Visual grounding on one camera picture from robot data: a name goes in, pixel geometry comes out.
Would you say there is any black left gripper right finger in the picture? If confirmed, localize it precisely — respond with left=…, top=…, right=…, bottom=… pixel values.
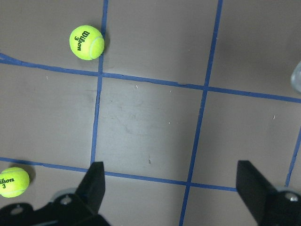
left=236, top=160, right=277, bottom=225

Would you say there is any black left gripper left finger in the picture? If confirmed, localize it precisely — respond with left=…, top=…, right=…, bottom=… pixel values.
left=75, top=161, right=104, bottom=214

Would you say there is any clear tennis ball can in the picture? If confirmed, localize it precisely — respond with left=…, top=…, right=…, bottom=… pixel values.
left=291, top=62, right=301, bottom=93

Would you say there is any tennis ball lower left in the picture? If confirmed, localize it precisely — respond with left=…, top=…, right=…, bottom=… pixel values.
left=0, top=167, right=30, bottom=198

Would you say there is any tennis ball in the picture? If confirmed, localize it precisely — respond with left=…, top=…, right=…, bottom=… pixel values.
left=0, top=167, right=30, bottom=198
left=69, top=25, right=104, bottom=61

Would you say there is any tennis ball centre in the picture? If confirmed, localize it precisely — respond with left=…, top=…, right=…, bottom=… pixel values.
left=69, top=25, right=104, bottom=61

